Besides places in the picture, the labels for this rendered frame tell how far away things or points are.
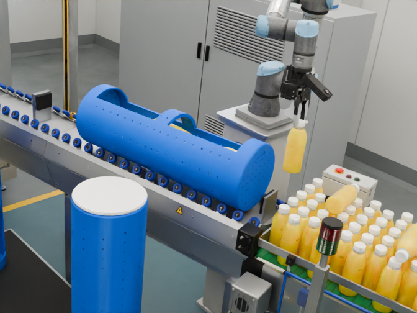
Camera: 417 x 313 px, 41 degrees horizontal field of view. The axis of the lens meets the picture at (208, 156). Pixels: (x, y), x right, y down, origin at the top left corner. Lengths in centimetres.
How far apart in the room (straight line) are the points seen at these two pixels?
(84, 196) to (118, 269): 30
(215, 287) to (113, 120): 113
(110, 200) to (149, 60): 292
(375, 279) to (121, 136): 117
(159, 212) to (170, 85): 243
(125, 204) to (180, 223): 37
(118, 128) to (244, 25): 186
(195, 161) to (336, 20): 174
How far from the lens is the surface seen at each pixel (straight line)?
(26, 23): 730
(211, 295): 314
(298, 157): 205
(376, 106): 502
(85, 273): 221
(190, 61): 452
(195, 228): 233
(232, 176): 212
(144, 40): 493
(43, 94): 297
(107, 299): 225
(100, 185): 220
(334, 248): 173
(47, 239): 373
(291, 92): 199
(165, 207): 240
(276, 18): 206
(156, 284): 337
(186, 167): 223
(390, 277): 194
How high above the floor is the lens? 212
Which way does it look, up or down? 26 degrees down
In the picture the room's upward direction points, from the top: 6 degrees clockwise
